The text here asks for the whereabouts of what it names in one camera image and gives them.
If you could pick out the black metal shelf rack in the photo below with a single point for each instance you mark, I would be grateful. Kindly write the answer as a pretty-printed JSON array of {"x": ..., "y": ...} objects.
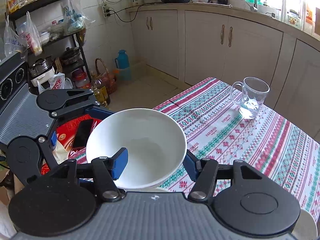
[{"x": 57, "y": 32}]

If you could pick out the wicker basket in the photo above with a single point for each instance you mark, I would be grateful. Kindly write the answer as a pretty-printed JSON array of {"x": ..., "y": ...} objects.
[{"x": 107, "y": 78}]

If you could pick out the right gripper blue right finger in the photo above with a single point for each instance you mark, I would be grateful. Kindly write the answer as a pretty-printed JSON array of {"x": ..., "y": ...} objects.
[{"x": 203, "y": 172}]

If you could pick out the blue thermos jug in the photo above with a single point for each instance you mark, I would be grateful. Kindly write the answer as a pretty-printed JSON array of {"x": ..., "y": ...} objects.
[{"x": 122, "y": 60}]

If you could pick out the clear glass mug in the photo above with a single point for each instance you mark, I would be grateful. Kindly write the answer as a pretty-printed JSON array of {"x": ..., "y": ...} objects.
[{"x": 253, "y": 94}]

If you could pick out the white bowl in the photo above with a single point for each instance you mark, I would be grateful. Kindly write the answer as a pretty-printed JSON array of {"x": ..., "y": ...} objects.
[{"x": 155, "y": 142}]

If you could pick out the patterned red green tablecloth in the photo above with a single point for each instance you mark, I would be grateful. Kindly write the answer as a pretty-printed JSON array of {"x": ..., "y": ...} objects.
[{"x": 215, "y": 129}]

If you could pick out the clear plastic bag hanging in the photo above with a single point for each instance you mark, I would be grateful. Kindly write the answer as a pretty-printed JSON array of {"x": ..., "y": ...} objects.
[{"x": 74, "y": 19}]

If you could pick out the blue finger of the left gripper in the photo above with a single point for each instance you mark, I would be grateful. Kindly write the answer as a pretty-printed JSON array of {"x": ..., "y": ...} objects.
[
  {"x": 99, "y": 112},
  {"x": 53, "y": 140}
]

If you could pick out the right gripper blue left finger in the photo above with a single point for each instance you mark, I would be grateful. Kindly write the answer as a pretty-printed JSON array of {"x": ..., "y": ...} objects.
[{"x": 105, "y": 171}]

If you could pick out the wall power strip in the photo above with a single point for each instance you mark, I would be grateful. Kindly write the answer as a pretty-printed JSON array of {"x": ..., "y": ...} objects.
[{"x": 106, "y": 10}]

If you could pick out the cooking oil bottle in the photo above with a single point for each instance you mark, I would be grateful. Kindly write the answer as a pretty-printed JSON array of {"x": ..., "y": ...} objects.
[{"x": 100, "y": 91}]

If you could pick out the white kitchen cabinets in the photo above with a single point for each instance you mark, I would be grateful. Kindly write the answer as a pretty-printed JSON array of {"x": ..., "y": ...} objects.
[{"x": 191, "y": 42}]

